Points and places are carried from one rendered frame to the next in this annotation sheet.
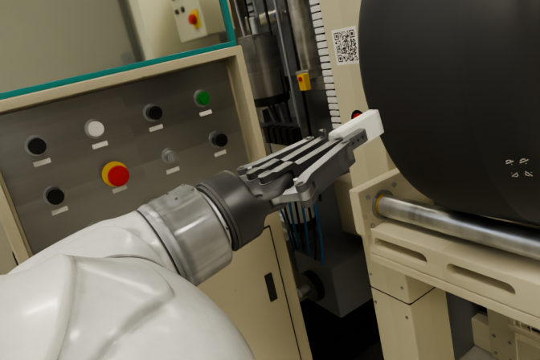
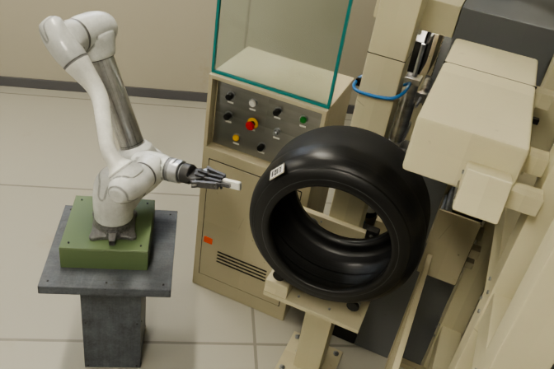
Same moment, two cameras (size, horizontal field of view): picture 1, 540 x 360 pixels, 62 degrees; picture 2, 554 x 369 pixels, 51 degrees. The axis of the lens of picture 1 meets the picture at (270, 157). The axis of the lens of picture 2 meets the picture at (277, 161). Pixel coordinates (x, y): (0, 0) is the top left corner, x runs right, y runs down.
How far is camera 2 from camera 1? 1.89 m
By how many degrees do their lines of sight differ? 47
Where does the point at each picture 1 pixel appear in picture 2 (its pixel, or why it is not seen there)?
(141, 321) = (124, 177)
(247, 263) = not seen: hidden behind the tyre
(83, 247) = (150, 158)
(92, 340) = (119, 174)
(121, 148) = (260, 115)
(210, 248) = (171, 177)
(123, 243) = (153, 163)
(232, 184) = (185, 169)
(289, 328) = not seen: hidden behind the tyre
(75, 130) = (246, 99)
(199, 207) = (174, 168)
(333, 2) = not seen: hidden behind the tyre
